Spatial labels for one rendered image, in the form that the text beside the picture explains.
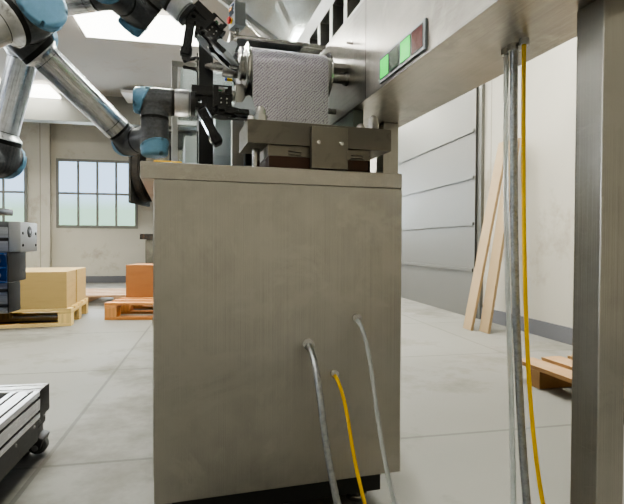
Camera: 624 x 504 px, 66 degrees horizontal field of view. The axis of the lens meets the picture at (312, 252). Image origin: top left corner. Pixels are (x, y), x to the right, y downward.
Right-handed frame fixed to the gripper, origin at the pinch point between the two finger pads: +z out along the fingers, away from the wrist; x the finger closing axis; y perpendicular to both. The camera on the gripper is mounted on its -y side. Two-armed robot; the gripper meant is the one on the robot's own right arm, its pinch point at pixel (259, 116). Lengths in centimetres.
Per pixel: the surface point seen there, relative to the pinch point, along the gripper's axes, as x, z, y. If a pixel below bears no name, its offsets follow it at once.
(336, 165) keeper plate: -22.0, 16.8, -17.0
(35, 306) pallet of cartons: 309, -136, -92
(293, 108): -0.2, 10.3, 3.2
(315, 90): -0.3, 17.2, 9.3
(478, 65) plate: -43, 45, 5
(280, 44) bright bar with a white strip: 29.8, 12.7, 34.5
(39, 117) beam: 689, -222, 154
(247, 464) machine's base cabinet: -26, -7, -92
